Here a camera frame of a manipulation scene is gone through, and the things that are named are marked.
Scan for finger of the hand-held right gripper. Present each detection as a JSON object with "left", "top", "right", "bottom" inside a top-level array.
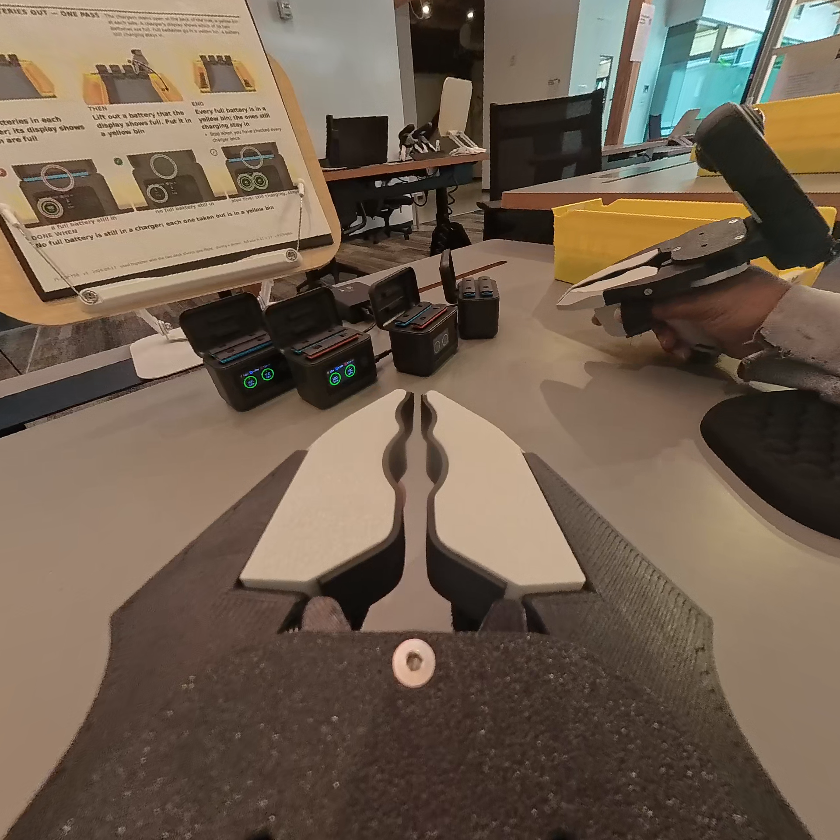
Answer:
[
  {"left": 567, "top": 248, "right": 664, "bottom": 299},
  {"left": 556, "top": 282, "right": 618, "bottom": 311}
]

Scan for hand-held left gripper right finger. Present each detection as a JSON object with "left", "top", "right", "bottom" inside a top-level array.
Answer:
[{"left": 420, "top": 390, "right": 587, "bottom": 627}]

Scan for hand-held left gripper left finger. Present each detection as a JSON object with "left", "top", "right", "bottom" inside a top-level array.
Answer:
[{"left": 239, "top": 389, "right": 416, "bottom": 624}]

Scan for yellow plastic bin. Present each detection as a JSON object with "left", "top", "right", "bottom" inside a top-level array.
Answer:
[
  {"left": 551, "top": 197, "right": 837, "bottom": 290},
  {"left": 696, "top": 92, "right": 840, "bottom": 178}
]

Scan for black battery charger case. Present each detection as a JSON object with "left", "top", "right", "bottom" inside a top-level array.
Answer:
[
  {"left": 367, "top": 268, "right": 460, "bottom": 378},
  {"left": 179, "top": 292, "right": 294, "bottom": 413},
  {"left": 438, "top": 248, "right": 501, "bottom": 341},
  {"left": 264, "top": 287, "right": 379, "bottom": 411}
]

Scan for person's right hand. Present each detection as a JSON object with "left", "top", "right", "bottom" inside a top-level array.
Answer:
[{"left": 591, "top": 269, "right": 788, "bottom": 362}]

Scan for long wooden table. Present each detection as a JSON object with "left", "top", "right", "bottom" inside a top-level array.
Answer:
[{"left": 502, "top": 157, "right": 840, "bottom": 212}]

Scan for small black bag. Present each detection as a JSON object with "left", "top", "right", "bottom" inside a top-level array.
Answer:
[{"left": 430, "top": 222, "right": 473, "bottom": 258}]

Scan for wooden pillar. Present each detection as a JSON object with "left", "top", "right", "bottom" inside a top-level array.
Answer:
[{"left": 604, "top": 0, "right": 657, "bottom": 147}]

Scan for small black office chair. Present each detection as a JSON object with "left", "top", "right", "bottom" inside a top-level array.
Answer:
[{"left": 357, "top": 190, "right": 416, "bottom": 245}]

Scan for black power adapter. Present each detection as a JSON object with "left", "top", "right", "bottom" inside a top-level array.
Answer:
[{"left": 331, "top": 281, "right": 376, "bottom": 322}]

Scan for black and white tools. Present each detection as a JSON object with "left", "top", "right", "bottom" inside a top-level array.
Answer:
[{"left": 397, "top": 121, "right": 439, "bottom": 160}]

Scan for wooden office desk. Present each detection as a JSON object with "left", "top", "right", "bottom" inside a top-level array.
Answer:
[{"left": 322, "top": 150, "right": 490, "bottom": 198}]

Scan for dark rounded object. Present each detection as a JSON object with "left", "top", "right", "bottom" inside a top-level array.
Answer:
[{"left": 699, "top": 390, "right": 840, "bottom": 542}]

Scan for printed instruction sheet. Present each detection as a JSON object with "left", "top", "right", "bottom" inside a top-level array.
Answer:
[{"left": 0, "top": 0, "right": 332, "bottom": 303}]

